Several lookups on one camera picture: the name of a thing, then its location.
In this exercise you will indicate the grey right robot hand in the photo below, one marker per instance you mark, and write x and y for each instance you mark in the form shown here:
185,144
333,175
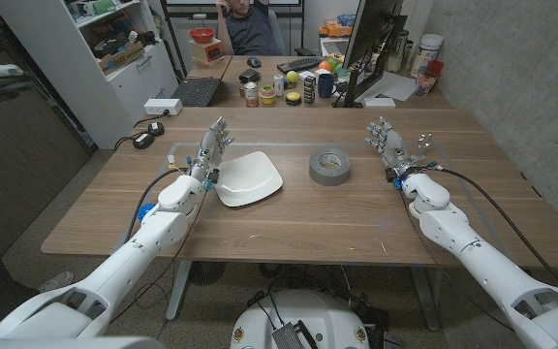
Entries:
393,145

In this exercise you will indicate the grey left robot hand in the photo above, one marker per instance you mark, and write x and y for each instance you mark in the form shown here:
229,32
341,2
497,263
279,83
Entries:
209,145

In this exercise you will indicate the white square paper plate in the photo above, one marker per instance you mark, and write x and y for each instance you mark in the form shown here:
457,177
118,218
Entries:
247,179

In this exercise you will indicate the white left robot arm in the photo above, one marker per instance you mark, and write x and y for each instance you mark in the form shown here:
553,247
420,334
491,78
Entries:
114,271

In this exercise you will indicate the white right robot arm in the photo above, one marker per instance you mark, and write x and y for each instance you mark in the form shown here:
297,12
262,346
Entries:
492,266

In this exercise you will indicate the orange ball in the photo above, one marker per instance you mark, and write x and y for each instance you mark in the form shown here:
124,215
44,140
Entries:
325,66

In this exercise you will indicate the yellow tennis ball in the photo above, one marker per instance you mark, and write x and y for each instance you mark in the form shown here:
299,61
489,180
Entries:
292,77

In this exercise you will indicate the flat white box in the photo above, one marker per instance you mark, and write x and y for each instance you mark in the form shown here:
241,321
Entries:
379,102

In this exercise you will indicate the wooden desk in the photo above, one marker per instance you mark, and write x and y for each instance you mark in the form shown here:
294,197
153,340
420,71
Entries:
233,98

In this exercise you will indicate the black laptop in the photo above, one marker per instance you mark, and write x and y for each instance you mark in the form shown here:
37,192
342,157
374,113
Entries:
196,92

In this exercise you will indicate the black power adapter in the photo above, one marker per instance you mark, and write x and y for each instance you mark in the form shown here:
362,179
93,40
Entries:
156,128
143,141

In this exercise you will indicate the white paper sheets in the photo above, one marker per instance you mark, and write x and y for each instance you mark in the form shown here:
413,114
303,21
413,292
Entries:
397,88

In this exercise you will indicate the patterned cup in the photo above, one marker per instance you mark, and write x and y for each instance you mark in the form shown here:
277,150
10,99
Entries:
424,84

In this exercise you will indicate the stack of coloured cups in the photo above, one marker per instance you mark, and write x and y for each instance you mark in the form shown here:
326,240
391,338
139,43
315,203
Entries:
268,96

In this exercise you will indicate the black pouch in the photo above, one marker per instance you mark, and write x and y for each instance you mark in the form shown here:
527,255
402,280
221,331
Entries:
250,75

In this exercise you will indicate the red cup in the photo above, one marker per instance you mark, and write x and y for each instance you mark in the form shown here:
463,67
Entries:
436,68

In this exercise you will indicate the dark blue mug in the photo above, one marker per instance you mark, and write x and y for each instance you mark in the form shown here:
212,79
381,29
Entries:
326,86

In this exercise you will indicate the small white bottle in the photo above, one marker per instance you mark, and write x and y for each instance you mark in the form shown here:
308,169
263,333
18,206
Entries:
279,85

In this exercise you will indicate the wooden box with red panel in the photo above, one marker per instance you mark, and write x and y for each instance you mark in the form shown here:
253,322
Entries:
206,52

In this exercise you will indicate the black computer mouse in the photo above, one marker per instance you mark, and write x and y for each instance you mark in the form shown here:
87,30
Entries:
254,62

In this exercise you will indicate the yellow and black disc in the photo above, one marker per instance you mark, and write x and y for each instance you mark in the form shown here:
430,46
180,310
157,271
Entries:
293,98

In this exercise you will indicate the white canister with lid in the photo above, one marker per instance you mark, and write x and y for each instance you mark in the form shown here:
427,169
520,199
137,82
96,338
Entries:
426,51

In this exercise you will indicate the black and white block tower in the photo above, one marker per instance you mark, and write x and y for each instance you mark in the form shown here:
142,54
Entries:
309,89

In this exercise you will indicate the red bowl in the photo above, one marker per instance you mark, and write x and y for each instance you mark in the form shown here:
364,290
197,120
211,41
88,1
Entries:
202,35

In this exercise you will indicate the black computer monitor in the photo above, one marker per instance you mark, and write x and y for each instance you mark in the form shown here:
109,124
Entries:
371,29

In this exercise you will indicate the seated person in dark shirt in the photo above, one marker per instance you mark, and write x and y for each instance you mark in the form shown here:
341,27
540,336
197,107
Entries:
252,34

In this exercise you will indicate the black keyboard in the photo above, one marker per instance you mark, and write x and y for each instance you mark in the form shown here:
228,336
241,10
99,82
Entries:
300,64

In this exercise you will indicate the brown cardboard box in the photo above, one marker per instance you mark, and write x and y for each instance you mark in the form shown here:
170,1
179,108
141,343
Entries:
121,57

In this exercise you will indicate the orange case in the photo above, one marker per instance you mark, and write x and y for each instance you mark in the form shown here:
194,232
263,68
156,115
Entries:
335,29

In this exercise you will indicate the grey office chair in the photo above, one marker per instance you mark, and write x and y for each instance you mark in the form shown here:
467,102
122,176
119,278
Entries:
277,29

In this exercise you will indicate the grey metal table leg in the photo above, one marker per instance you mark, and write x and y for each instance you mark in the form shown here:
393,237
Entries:
178,291
426,300

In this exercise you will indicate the white shelving cabinet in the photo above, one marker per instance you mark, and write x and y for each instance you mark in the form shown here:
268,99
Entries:
75,72

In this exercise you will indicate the white robot torso base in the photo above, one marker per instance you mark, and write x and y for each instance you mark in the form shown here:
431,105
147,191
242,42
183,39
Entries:
327,320

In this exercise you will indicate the person in white sneakers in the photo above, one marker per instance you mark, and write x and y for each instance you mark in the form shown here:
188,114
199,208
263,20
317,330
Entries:
58,280

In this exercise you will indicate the grey duct tape roll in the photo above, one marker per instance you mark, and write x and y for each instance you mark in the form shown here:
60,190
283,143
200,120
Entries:
330,178

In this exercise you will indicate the whiteboard with black frame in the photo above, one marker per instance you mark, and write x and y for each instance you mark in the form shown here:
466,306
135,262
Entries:
196,2

